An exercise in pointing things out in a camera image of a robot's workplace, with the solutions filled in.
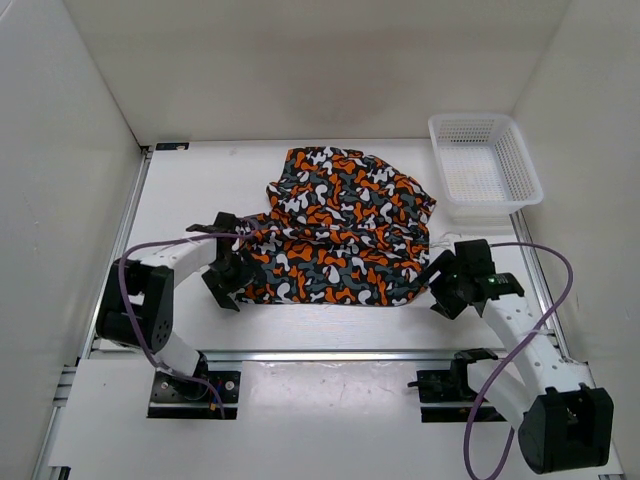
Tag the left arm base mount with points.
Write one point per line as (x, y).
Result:
(172, 398)

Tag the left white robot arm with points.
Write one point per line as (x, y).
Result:
(137, 307)

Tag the aluminium front rail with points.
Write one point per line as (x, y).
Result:
(411, 355)

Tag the dark label sticker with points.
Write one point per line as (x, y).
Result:
(172, 146)

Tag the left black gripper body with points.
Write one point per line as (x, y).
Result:
(232, 257)

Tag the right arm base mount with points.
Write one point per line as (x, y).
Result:
(444, 394)

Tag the white plastic basket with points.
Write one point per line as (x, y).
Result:
(484, 165)

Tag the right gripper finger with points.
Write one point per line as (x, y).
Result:
(449, 307)
(443, 264)

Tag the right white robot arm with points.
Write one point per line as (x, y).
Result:
(559, 422)

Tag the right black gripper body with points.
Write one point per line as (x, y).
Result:
(448, 286)

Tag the orange camouflage shorts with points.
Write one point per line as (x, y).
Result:
(345, 228)

